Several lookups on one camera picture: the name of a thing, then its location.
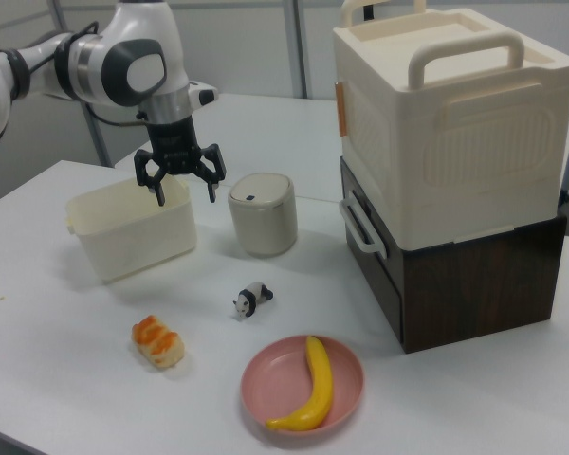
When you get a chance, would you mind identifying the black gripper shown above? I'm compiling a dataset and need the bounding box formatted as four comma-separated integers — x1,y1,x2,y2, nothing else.
133,115,228,208

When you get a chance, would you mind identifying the cream plastic box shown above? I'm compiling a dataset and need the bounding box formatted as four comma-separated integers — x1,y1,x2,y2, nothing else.
64,175,198,286

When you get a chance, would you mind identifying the beige mini trash can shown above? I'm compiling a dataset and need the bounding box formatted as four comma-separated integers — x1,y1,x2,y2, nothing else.
226,172,299,259

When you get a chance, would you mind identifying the small panda figurine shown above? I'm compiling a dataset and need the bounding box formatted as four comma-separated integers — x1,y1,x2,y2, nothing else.
231,281,275,320

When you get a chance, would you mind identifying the toy bread with orange stripes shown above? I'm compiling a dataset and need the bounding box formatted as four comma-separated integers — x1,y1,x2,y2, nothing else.
131,314,187,370

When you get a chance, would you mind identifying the pink round plate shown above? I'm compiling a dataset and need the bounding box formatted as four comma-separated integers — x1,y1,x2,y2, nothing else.
239,334,366,434

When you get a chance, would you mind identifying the yellow toy banana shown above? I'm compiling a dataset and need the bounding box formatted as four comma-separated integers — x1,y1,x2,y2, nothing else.
264,335,336,420

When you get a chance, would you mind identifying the dark wooden drawer cabinet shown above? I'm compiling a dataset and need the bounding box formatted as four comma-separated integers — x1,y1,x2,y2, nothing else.
338,155,569,355

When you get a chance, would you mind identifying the white drawer handle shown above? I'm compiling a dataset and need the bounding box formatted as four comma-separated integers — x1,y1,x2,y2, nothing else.
338,195,390,260

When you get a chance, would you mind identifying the cream storage box with handles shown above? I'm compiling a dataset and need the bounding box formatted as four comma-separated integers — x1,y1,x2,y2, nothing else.
331,0,569,248

